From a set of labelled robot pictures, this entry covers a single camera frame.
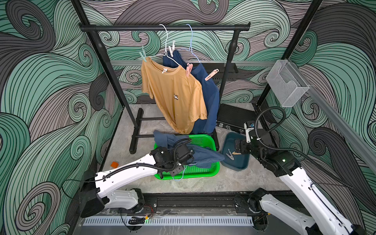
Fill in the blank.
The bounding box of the white grey clothespin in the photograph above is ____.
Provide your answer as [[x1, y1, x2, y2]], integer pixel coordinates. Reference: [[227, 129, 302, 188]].
[[226, 149, 235, 161]]

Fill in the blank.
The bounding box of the light blue t-shirt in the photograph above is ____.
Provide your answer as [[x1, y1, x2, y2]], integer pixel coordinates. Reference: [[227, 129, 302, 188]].
[[153, 130, 225, 168]]

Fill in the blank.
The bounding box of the tan yellow t-shirt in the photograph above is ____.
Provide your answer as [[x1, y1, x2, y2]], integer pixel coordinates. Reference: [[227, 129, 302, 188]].
[[141, 57, 208, 134]]

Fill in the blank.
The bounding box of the white wire hanger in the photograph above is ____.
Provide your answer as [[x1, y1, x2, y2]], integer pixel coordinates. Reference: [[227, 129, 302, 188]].
[[158, 24, 179, 66]]

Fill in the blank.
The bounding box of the light blue wire hanger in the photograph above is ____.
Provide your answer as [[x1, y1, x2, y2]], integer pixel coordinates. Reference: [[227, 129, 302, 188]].
[[172, 163, 196, 182]]

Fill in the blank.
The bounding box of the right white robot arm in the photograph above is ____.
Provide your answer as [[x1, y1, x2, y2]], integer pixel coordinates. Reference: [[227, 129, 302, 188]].
[[234, 111, 366, 235]]

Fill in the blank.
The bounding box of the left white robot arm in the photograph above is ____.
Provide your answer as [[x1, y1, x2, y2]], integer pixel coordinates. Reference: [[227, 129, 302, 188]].
[[78, 138, 194, 218]]

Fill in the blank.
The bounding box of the dark teal plastic bin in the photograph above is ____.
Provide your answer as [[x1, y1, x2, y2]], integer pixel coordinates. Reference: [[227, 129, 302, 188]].
[[221, 132, 250, 171]]

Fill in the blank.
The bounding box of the green plastic basket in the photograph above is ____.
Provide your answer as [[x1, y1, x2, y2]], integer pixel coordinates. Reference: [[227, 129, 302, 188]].
[[155, 134, 220, 180]]

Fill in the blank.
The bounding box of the black case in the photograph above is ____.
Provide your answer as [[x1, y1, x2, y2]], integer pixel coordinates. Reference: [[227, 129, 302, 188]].
[[216, 104, 257, 134]]

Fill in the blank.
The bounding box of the black clothes rack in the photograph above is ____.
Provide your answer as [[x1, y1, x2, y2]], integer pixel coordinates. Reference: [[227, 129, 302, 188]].
[[80, 23, 251, 154]]

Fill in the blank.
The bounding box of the orange small cube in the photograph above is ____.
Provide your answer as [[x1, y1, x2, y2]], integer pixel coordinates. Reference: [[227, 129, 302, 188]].
[[111, 162, 119, 168]]

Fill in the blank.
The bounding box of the pink white clothespin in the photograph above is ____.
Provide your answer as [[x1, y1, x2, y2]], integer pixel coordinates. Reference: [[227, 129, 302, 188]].
[[205, 69, 219, 81]]

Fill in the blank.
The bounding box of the dark navy t-shirt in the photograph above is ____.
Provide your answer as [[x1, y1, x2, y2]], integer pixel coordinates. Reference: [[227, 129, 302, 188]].
[[163, 51, 220, 134]]

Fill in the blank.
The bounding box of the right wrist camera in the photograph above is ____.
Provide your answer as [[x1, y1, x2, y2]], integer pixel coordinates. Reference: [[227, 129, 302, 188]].
[[243, 121, 258, 144]]

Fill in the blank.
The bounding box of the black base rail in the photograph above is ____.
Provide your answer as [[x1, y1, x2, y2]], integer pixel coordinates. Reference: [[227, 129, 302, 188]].
[[79, 190, 294, 216]]

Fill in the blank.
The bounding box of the clear mesh wall holder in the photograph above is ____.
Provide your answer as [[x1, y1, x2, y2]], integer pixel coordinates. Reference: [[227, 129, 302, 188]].
[[266, 59, 309, 108]]

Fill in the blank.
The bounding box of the white slotted cable duct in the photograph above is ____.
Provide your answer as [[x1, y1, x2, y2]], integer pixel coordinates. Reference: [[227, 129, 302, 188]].
[[83, 215, 254, 227]]

